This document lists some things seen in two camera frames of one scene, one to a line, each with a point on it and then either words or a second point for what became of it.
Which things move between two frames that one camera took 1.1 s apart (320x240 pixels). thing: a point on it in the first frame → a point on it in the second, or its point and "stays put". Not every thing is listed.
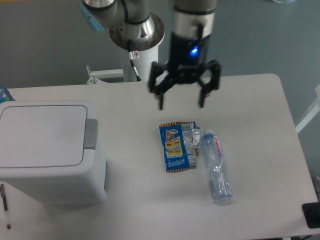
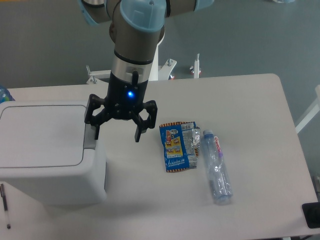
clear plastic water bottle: x=218 y=177 stays put
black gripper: x=185 y=66 → x=123 y=98
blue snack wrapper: x=180 y=141 stays put
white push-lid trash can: x=49 y=150 stays put
